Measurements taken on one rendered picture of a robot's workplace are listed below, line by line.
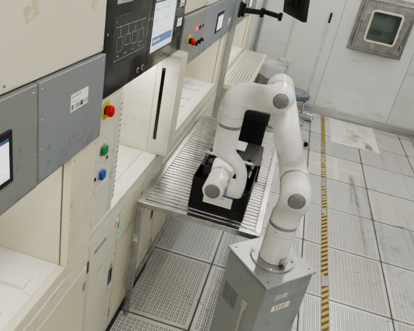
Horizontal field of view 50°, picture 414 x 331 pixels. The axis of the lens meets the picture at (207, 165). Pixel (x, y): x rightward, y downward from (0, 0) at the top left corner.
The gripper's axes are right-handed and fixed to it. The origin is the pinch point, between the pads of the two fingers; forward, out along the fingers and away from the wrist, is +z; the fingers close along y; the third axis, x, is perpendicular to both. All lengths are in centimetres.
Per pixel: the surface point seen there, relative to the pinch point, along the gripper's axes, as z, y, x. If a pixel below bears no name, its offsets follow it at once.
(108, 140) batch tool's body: -44, -39, 16
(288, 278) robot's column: -31, 38, -30
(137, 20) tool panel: -30, -38, 57
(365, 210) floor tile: 190, 113, -107
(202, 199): -1.9, -7.7, -23.1
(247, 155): 51, 5, -20
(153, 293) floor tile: 13, -27, -106
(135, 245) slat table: -9, -35, -55
